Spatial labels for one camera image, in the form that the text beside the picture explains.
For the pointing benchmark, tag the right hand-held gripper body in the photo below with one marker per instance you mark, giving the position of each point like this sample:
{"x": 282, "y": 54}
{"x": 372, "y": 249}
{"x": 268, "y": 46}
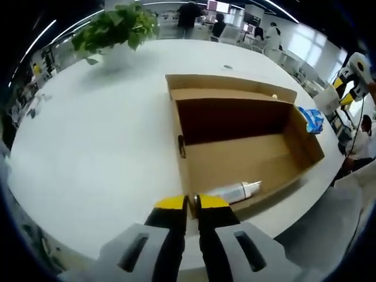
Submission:
{"x": 360, "y": 73}

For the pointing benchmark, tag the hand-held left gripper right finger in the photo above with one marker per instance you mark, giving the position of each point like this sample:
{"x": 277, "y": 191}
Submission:
{"x": 214, "y": 235}

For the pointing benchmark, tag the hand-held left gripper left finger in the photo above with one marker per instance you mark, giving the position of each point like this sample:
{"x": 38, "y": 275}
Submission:
{"x": 173, "y": 235}

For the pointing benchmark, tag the brown cardboard shoe box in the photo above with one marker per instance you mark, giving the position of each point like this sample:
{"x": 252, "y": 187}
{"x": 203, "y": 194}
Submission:
{"x": 235, "y": 158}

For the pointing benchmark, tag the white spray bottle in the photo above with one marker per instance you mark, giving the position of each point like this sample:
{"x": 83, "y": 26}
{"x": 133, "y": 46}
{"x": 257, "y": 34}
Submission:
{"x": 232, "y": 192}

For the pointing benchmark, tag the blue plastic tissue packet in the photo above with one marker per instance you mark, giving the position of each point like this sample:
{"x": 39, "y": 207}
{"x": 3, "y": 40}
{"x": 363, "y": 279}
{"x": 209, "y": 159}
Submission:
{"x": 312, "y": 120}

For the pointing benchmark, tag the black monitor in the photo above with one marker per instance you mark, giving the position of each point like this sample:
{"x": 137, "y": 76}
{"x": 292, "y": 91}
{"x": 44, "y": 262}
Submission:
{"x": 252, "y": 19}

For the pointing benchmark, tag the pink lit screen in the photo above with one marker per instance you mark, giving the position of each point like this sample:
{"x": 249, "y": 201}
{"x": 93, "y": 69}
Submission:
{"x": 218, "y": 6}

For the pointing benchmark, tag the small white black gadget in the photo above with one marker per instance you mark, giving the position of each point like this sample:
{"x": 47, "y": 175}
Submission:
{"x": 39, "y": 104}

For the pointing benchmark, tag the potted green plant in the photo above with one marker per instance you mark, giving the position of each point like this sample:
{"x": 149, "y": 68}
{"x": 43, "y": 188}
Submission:
{"x": 117, "y": 26}

